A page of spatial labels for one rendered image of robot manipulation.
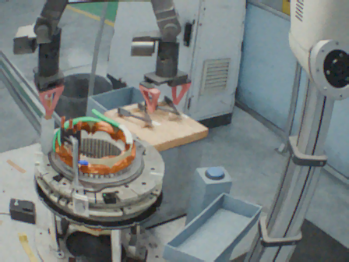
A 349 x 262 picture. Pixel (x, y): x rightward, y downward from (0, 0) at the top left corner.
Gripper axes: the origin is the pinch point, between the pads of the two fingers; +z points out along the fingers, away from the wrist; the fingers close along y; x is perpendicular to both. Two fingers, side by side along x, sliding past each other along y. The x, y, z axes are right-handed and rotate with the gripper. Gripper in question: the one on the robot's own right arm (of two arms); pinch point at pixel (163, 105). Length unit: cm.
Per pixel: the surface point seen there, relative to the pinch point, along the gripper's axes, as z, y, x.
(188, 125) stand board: 2.7, -1.7, 8.1
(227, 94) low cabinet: 89, -173, -129
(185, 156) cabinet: 9.1, 1.6, 11.3
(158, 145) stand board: 2.5, 11.5, 12.0
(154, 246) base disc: 28.4, 18.4, 20.3
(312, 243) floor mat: 114, -115, 14
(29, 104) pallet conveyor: 30, 7, -86
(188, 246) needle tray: 6, 30, 43
